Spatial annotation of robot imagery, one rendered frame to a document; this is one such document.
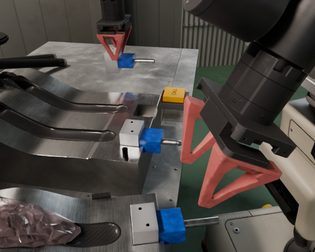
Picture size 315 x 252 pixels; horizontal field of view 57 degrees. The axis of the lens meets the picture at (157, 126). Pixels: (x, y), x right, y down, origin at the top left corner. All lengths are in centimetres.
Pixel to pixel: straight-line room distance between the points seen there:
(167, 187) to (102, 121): 19
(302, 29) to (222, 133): 10
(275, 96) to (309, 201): 42
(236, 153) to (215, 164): 2
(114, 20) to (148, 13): 230
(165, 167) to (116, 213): 20
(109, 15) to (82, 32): 232
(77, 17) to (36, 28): 40
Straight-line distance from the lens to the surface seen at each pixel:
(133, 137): 53
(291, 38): 26
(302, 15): 26
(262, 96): 26
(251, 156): 25
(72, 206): 49
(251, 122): 26
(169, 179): 60
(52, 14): 306
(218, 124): 26
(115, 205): 49
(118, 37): 75
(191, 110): 31
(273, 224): 127
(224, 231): 120
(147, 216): 43
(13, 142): 60
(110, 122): 62
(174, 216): 45
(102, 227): 47
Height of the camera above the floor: 122
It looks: 33 degrees down
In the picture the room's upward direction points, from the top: straight up
